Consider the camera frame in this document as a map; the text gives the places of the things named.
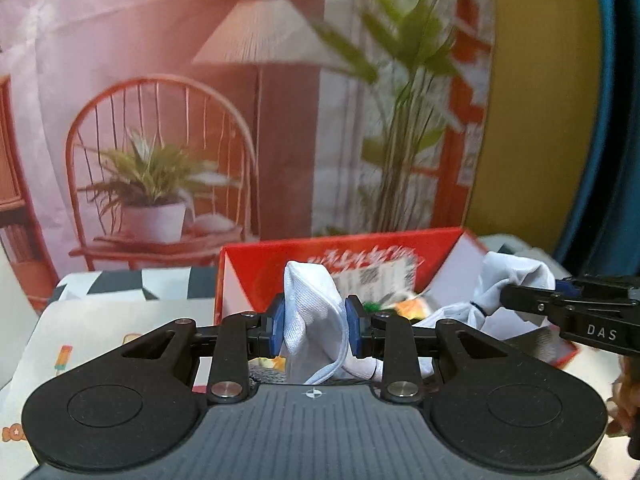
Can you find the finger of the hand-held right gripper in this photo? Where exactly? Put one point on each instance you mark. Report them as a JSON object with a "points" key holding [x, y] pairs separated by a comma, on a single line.
{"points": [[530, 300]]}

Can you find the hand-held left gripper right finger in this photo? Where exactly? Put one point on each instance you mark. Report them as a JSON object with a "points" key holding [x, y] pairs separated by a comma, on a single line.
{"points": [[354, 327]]}

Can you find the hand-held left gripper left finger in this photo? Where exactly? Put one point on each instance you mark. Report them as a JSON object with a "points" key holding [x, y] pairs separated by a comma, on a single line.
{"points": [[276, 327]]}

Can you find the white cloth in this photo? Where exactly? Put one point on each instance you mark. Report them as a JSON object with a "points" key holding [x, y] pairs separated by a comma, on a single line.
{"points": [[515, 270], [312, 320]]}

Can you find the orange floral cloth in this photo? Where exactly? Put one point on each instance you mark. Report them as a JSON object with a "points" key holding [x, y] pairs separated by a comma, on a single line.
{"points": [[412, 308]]}

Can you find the red strawberry print cardboard box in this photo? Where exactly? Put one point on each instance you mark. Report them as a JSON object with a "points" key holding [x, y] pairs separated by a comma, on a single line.
{"points": [[260, 265]]}

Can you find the person's right hand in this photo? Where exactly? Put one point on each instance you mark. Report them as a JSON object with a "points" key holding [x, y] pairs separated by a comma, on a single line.
{"points": [[622, 400]]}

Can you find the printed cartoon tablecloth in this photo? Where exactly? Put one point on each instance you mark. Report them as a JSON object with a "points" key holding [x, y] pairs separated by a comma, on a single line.
{"points": [[100, 325]]}

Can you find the blue curtain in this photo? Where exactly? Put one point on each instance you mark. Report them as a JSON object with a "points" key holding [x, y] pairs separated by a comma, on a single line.
{"points": [[615, 110]]}

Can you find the wall poster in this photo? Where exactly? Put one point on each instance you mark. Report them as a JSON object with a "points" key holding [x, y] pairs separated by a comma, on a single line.
{"points": [[200, 85]]}

